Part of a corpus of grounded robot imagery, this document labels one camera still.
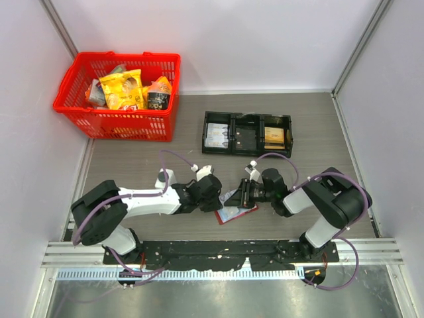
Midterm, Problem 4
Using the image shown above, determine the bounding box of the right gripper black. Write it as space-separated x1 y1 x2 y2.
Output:
224 178 275 209

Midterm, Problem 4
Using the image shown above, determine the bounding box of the silver VIP card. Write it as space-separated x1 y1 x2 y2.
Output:
217 207 242 223

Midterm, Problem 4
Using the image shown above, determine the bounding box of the red leather card holder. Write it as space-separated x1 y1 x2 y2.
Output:
215 189 258 225

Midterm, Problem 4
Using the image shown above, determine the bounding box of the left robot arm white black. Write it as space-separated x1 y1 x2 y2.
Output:
71 174 222 264

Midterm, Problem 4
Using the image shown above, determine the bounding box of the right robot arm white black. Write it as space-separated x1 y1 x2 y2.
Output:
223 167 372 262

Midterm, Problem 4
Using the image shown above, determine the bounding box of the black VIP cards stack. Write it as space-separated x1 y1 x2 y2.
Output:
235 126 257 150

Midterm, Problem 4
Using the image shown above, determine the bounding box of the black three-compartment card tray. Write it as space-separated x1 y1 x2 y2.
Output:
201 111 293 158

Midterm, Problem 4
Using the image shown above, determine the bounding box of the silver VIP cards stack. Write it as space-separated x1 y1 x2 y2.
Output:
205 123 229 148

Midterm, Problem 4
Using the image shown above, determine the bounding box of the gold VIP cards stack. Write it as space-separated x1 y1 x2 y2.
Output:
264 127 286 149

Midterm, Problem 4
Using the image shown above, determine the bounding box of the white plastic bottle black cap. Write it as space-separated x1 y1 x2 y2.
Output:
155 169 176 189

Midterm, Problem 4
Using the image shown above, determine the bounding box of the black instant noodle cup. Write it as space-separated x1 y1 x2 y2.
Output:
147 91 171 110

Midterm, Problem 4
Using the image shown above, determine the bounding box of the orange snack bag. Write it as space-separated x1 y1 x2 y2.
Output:
149 76 172 95

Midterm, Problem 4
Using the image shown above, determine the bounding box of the yellow snack bag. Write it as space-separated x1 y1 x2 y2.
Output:
99 69 145 111

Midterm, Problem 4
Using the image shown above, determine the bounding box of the blue and white small box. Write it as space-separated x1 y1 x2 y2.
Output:
85 79 106 107

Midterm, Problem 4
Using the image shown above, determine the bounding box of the red plastic shopping basket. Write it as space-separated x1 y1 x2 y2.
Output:
52 51 181 142

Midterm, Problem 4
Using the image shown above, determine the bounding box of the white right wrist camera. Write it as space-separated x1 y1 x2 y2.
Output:
244 160 260 182

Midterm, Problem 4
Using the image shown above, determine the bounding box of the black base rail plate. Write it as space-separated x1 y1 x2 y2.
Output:
120 240 339 272

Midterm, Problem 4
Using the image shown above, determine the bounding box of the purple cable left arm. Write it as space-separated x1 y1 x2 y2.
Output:
72 149 199 292

